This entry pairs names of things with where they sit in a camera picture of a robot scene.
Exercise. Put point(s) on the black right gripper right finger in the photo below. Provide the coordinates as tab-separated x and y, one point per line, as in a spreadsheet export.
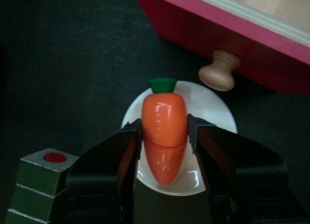
242	179

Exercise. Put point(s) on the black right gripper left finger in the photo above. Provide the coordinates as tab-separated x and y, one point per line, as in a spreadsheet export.
100	179

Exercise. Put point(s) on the orange toy carrot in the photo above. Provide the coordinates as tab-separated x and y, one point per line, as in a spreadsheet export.
164	121

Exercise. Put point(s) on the green and cream toy box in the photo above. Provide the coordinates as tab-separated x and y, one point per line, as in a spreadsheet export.
37	176

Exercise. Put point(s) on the white oval plate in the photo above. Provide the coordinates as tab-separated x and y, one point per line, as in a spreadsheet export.
209	112

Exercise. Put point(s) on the red box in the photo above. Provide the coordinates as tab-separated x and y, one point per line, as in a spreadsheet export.
250	43

